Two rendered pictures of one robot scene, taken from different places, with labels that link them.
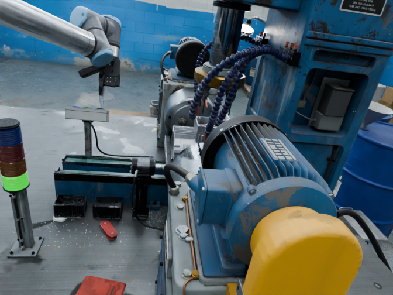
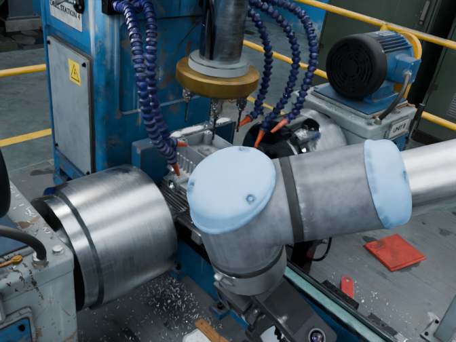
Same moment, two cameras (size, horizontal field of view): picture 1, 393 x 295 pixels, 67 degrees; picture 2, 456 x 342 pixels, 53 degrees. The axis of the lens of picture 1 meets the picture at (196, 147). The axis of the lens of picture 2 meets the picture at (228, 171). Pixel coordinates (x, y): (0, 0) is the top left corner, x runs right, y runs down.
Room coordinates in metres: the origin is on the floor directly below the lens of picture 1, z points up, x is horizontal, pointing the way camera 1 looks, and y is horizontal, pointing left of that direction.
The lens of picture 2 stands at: (1.58, 0.75, 1.66)
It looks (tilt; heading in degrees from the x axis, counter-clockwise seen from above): 31 degrees down; 233
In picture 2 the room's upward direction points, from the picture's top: 8 degrees clockwise
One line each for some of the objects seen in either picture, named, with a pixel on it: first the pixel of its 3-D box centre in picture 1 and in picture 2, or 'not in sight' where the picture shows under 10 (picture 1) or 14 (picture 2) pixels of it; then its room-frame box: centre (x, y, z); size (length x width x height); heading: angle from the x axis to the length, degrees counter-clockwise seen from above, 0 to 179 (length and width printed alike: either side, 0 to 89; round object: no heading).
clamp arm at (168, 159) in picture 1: (167, 153); not in sight; (0.99, 0.11, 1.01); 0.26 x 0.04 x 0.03; 11
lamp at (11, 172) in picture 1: (13, 164); not in sight; (0.64, 0.47, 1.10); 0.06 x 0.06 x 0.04
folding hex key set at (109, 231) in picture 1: (108, 230); (346, 290); (0.76, 0.25, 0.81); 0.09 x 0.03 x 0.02; 44
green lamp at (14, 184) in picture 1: (15, 178); not in sight; (0.64, 0.47, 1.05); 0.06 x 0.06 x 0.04
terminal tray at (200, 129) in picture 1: (210, 130); (207, 157); (1.04, -0.04, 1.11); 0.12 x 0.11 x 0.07; 101
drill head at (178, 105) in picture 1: (189, 113); (81, 244); (1.38, 0.06, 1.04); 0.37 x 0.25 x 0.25; 11
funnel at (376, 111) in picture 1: (368, 120); not in sight; (2.10, -1.22, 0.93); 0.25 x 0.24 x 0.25; 102
